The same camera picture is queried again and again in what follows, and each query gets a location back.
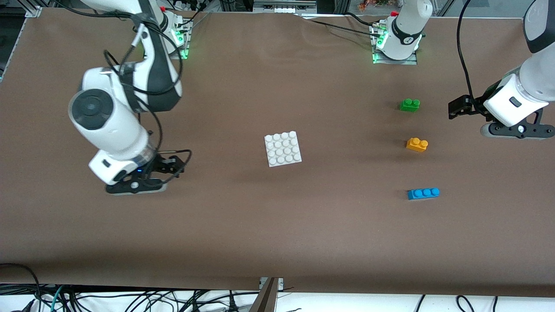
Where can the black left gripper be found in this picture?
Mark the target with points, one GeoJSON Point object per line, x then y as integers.
{"type": "Point", "coordinates": [472, 107]}

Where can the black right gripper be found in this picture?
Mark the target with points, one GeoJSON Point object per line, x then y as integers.
{"type": "Point", "coordinates": [161, 166]}

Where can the yellow two-stud block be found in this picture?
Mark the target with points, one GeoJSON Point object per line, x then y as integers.
{"type": "Point", "coordinates": [416, 146]}

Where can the white studded base plate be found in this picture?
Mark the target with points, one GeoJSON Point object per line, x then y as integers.
{"type": "Point", "coordinates": [282, 149]}

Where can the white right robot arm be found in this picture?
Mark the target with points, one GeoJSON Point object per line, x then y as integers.
{"type": "Point", "coordinates": [108, 125]}

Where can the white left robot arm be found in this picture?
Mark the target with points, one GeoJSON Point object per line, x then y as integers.
{"type": "Point", "coordinates": [405, 30]}

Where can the green two-stud block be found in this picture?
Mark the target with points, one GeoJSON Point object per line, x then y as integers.
{"type": "Point", "coordinates": [409, 106]}

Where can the blue three-stud block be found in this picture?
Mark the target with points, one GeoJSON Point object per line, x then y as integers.
{"type": "Point", "coordinates": [422, 193]}

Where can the brown table cover sheet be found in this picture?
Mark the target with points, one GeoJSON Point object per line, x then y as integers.
{"type": "Point", "coordinates": [277, 225]}

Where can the orange background object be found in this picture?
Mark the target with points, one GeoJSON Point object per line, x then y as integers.
{"type": "Point", "coordinates": [368, 5]}

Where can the dark support beam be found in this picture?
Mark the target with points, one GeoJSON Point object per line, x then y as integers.
{"type": "Point", "coordinates": [264, 301]}

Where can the silver table edge bracket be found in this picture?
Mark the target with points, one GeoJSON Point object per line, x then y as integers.
{"type": "Point", "coordinates": [279, 284]}

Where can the aluminium frame rail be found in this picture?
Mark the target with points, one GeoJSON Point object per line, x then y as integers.
{"type": "Point", "coordinates": [282, 6]}

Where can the aluminium frame profile end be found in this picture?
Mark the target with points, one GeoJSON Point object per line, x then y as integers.
{"type": "Point", "coordinates": [34, 11]}

